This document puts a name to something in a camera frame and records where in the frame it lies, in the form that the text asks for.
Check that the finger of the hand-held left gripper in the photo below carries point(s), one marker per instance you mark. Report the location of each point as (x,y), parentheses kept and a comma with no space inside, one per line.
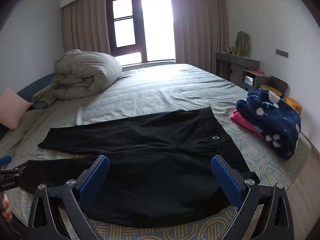
(16,170)

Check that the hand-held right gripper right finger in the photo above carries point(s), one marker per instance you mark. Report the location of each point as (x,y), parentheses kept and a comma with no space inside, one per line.
(225,177)

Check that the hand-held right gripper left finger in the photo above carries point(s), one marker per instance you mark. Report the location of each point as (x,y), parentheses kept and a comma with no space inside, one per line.
(95,177)

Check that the black pants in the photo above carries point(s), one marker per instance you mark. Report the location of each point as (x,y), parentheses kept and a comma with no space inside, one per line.
(150,155)

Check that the person's left hand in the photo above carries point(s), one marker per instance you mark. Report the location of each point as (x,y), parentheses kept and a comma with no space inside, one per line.
(6,210)

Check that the pink garment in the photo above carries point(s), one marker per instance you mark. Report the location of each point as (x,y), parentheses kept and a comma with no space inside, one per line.
(240,118)

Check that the pink pillow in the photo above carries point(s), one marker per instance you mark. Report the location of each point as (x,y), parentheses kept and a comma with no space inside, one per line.
(12,107)

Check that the grey green pillow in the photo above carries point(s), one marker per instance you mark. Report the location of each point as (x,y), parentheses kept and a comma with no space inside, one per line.
(43,100)

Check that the navy fleece garment white hearts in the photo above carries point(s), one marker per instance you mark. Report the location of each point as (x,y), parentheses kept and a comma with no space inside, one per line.
(275,120)

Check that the blue headboard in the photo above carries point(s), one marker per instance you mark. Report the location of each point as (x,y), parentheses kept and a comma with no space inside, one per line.
(37,83)

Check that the round wooden stool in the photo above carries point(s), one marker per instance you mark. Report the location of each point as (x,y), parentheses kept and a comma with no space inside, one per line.
(268,88)

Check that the yellow stool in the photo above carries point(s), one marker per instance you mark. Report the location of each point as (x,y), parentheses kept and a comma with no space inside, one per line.
(293,103)

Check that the rolled patterned duvet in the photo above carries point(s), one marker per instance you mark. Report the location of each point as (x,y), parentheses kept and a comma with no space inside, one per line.
(85,75)

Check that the dark grey chair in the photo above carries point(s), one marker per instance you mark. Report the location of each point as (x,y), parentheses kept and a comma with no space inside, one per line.
(278,83)

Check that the bed with patterned sheet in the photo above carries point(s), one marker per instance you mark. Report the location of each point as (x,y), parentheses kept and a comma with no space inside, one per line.
(162,87)

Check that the pink cloth item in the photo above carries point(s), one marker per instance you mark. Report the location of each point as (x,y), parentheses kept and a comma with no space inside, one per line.
(255,70)

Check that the grey dresser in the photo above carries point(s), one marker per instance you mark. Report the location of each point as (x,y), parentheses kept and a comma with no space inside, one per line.
(235,65)

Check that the wavy tabletop mirror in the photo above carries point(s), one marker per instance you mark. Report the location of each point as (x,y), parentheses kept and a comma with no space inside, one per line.
(243,41)

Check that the beige curtain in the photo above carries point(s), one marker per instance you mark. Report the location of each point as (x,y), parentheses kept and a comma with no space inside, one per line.
(197,25)
(85,25)

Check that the dark framed window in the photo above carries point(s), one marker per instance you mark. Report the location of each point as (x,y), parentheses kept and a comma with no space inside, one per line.
(126,22)

